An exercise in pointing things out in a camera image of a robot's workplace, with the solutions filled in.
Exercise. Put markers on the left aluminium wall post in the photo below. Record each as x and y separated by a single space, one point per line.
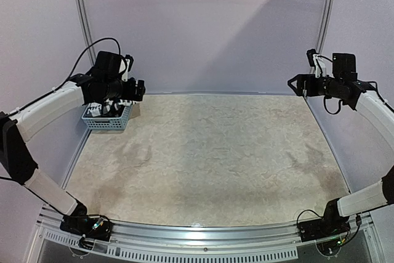
84 22

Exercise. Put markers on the right aluminium wall post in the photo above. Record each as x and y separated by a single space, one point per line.
324 24

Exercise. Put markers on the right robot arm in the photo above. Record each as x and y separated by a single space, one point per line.
337 78

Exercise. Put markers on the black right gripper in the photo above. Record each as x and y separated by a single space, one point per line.
306 85

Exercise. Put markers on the black white checked shirt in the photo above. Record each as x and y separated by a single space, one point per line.
108 109

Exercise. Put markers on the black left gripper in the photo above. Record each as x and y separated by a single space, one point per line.
140 90

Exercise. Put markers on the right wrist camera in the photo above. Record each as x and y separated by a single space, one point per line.
316 62

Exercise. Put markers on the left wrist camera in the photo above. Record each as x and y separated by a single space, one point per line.
125 67

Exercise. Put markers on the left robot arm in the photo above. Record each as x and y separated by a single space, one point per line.
108 79

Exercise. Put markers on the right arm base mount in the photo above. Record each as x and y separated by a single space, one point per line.
318 228

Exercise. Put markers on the light blue plastic basket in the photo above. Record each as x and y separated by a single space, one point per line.
108 124

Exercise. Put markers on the aluminium wall post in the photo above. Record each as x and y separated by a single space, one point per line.
84 22
324 24

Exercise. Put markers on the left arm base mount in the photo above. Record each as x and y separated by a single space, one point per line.
89 227

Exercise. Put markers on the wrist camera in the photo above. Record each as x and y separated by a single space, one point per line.
316 62
125 67

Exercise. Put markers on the front aluminium rail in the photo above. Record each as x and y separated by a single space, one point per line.
131 242

